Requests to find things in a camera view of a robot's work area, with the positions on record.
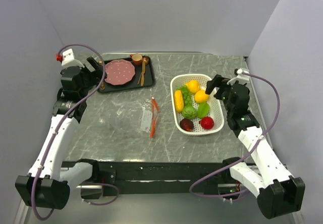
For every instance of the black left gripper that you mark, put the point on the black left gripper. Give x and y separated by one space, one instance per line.
95 76

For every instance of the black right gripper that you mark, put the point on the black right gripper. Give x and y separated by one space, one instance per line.
216 81

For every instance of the yellow orange fruit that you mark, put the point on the yellow orange fruit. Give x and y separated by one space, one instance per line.
201 97

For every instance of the green star fruit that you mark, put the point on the green star fruit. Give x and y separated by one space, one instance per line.
203 110

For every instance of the green round cabbage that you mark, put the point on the green round cabbage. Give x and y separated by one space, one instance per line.
189 112

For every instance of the yellow corn cob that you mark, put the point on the yellow corn cob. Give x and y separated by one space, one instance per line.
178 101

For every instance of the clear zip top bag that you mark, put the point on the clear zip top bag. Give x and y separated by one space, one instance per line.
137 117

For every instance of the green grape bunch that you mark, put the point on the green grape bunch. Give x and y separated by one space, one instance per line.
186 95

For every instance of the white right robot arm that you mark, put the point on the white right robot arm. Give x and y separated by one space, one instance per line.
277 191

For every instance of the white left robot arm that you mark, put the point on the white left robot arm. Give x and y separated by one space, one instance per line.
46 185

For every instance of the gold fork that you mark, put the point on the gold fork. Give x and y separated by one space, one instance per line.
102 87

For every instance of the pink dotted plate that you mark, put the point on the pink dotted plate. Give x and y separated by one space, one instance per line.
119 72

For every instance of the white perforated basket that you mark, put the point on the white perforated basket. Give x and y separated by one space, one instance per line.
215 111

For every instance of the red strawberry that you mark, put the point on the red strawberry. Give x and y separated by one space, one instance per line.
207 123

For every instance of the small orange cup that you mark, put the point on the small orange cup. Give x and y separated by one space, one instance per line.
136 58

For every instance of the dark red plum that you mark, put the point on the dark red plum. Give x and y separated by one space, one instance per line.
186 125

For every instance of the gold spoon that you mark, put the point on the gold spoon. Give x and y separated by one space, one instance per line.
146 60

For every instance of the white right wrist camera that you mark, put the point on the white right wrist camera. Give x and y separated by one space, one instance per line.
242 77

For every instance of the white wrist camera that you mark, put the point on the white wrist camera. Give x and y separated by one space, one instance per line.
67 59
242 77

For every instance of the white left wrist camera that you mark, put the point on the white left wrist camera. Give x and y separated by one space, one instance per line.
67 59

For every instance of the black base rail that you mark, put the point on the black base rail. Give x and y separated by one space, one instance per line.
132 177

